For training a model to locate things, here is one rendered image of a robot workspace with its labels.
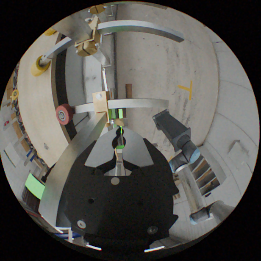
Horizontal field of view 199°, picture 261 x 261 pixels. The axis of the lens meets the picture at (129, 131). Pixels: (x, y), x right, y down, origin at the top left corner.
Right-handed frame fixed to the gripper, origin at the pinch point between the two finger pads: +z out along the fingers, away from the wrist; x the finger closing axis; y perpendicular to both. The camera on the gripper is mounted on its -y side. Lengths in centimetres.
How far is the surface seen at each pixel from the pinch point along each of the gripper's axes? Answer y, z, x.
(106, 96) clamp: -4.3, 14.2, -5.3
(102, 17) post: -45.5, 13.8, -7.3
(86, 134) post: 1.0, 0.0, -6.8
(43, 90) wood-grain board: -15.5, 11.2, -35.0
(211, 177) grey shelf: 179, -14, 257
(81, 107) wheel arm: -1.9, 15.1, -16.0
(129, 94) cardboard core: 1, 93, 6
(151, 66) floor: -44, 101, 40
